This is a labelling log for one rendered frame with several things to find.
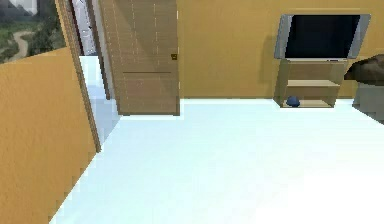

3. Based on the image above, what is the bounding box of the dark brown pillow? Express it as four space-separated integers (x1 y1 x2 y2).
343 54 384 86

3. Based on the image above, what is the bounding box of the tan wooden shelf stand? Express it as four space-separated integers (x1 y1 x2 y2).
273 58 347 109

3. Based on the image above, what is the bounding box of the grey framed television set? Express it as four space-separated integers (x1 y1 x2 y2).
273 13 372 62

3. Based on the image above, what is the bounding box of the framed landscape picture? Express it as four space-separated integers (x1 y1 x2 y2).
0 0 67 65

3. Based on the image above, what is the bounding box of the brown wooden room door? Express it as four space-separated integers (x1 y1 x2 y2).
98 0 181 117

